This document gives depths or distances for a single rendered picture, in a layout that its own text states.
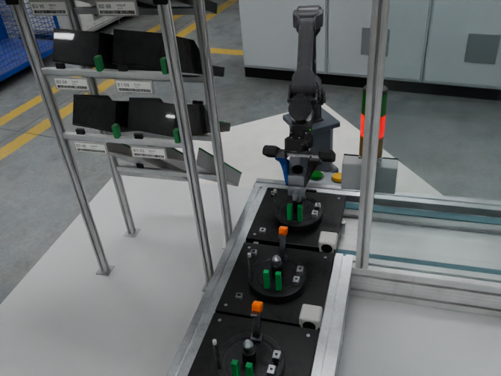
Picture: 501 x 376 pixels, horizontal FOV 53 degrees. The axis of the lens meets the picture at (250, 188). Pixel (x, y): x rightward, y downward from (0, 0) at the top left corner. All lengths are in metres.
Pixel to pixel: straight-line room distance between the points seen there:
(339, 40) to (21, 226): 2.82
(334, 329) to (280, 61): 3.69
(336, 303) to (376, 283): 0.15
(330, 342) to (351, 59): 3.53
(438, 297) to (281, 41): 3.52
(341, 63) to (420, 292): 3.34
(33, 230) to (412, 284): 2.49
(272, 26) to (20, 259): 2.78
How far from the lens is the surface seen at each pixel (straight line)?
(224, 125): 1.36
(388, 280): 1.30
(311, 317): 1.12
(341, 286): 1.23
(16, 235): 3.33
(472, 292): 1.32
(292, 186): 1.32
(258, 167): 1.83
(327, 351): 1.12
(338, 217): 1.41
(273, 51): 4.63
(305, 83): 1.33
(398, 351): 1.25
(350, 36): 4.38
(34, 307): 1.50
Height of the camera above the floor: 1.85
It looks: 35 degrees down
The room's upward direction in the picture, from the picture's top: 5 degrees counter-clockwise
